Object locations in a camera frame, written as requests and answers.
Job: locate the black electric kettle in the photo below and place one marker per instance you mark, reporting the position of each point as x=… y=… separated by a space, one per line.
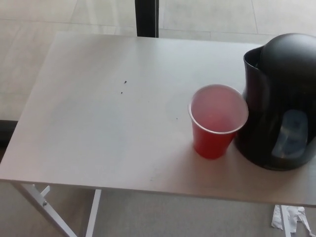
x=269 y=84

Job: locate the red plastic cup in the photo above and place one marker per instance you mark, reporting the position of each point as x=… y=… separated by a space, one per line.
x=208 y=145

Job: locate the black vertical pillar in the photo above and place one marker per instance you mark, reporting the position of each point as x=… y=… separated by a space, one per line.
x=146 y=17

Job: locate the white straight table leg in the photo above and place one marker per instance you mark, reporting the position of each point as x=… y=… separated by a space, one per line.
x=93 y=209
x=286 y=230

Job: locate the white diagonal table leg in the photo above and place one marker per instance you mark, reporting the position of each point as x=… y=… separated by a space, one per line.
x=49 y=212

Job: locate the crumpled white paper scrap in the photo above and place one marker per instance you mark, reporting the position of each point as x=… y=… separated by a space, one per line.
x=295 y=213

